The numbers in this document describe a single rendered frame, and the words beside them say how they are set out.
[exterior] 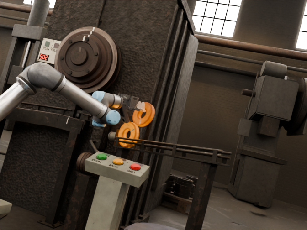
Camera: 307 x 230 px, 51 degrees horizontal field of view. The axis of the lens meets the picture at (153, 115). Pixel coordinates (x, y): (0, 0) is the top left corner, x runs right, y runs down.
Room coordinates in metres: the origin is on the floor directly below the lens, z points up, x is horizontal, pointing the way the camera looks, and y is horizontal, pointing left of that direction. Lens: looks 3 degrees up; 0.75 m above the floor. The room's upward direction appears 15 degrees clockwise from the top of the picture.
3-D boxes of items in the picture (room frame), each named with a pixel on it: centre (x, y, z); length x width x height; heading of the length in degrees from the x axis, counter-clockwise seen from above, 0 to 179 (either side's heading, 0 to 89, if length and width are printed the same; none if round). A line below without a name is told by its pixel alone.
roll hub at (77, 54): (2.10, 0.57, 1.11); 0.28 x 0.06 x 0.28; 74
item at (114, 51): (2.20, 0.54, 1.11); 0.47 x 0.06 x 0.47; 74
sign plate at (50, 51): (2.40, 0.83, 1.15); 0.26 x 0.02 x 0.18; 74
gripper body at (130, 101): (1.87, 0.17, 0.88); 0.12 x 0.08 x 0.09; 128
